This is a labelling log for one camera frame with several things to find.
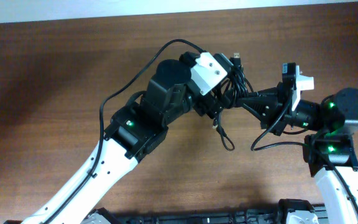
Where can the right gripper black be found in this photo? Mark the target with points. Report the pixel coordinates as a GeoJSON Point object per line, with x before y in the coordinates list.
{"type": "Point", "coordinates": [269, 105]}

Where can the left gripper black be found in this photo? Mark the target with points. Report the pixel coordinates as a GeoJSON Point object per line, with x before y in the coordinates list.
{"type": "Point", "coordinates": [210, 105]}

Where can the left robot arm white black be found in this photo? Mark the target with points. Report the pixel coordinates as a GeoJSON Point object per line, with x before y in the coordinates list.
{"type": "Point", "coordinates": [134, 131]}

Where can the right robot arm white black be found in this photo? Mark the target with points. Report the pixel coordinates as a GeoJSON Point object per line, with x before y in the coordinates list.
{"type": "Point", "coordinates": [328, 149]}

